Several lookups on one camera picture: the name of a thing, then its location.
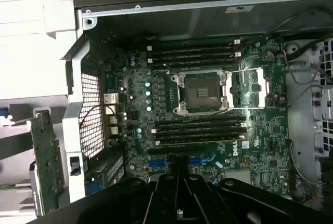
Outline open black PC case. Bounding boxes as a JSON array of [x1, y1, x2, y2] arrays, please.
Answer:
[[43, 0, 333, 224]]

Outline blue expansion slot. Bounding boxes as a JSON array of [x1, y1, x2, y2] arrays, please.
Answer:
[[148, 156, 217, 168]]

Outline CPU socket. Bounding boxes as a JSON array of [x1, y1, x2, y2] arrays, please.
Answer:
[[170, 69, 230, 117]]

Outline green Dell motherboard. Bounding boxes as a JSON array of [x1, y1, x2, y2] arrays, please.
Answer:
[[100, 35, 291, 199]]

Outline black expansion slot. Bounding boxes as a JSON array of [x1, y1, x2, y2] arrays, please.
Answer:
[[147, 148, 201, 156]]

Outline silver perforated drive cage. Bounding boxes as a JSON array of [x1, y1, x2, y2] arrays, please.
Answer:
[[311, 36, 333, 162]]

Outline black plastic fan shroud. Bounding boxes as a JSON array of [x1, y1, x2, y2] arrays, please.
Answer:
[[318, 156, 333, 186]]

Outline silver chipset heatsink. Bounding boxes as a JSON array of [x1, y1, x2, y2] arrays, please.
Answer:
[[224, 168, 252, 185]]

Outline silver CPU socket cover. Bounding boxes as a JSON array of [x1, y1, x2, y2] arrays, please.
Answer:
[[225, 67, 271, 110]]

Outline white latch RAM slot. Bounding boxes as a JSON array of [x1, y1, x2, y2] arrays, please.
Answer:
[[150, 122, 247, 135], [146, 38, 241, 52], [146, 51, 242, 64]]

